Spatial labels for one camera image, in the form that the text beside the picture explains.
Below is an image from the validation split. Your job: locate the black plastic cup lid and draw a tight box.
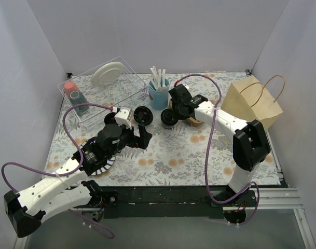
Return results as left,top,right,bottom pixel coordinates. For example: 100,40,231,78
160,108,173,123

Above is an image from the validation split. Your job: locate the brown paper takeout bag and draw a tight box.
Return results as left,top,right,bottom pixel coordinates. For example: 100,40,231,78
221,75,285,130

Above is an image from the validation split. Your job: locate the dark paper coffee cup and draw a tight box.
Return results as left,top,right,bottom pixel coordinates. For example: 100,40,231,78
162,122,175,129

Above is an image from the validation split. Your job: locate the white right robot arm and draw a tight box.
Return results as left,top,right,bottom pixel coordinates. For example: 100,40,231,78
169,84,271,206

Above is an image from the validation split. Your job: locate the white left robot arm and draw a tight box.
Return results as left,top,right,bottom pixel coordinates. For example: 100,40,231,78
4,123,152,238

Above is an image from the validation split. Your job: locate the floral patterned table mat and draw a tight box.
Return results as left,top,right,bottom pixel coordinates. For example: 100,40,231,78
45,72,280,186

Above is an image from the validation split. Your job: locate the brown pulp cup carrier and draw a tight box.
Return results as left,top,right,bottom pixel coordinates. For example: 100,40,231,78
169,99,203,127

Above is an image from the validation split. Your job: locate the blue cylindrical holder cup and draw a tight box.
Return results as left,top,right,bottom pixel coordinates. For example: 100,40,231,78
149,79,170,110

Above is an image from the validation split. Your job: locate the blue striped white plate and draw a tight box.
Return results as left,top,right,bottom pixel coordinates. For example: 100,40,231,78
79,138,116,176

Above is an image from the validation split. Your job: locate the white wrapped straw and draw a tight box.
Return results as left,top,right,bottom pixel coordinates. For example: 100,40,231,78
161,69,166,88
150,66,160,90
158,69,162,88

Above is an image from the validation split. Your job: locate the teal plastic cup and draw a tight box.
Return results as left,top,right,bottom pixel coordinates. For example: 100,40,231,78
69,91,89,117

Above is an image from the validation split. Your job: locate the white ceramic plate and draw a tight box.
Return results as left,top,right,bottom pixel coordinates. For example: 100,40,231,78
91,62,124,87

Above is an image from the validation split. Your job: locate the pink plastic cup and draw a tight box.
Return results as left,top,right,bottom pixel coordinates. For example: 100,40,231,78
64,81,80,100

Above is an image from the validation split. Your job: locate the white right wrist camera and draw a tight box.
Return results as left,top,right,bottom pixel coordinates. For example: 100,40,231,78
182,84,190,91

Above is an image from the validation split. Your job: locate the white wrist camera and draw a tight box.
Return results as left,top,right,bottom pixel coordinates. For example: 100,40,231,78
114,107,133,129
182,84,190,91

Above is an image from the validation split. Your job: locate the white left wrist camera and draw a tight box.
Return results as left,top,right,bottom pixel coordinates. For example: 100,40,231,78
114,107,133,129

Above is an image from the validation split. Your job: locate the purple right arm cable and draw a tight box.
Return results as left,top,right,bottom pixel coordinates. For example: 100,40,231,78
174,74,259,226

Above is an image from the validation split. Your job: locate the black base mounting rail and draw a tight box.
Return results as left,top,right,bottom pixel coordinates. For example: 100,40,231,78
72,185,259,218

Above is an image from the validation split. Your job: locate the clear wire dish rack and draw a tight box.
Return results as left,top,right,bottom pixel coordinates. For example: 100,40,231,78
65,57,148,131

